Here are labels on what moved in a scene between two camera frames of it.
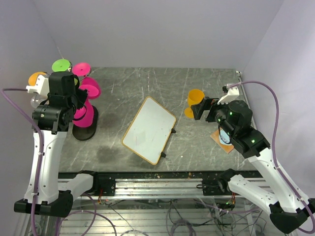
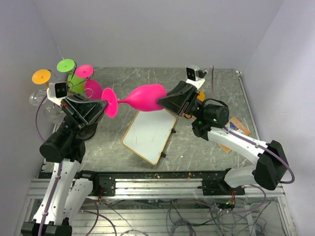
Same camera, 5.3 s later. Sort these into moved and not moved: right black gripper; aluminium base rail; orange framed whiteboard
Moved: right black gripper
Not moved: orange framed whiteboard; aluminium base rail
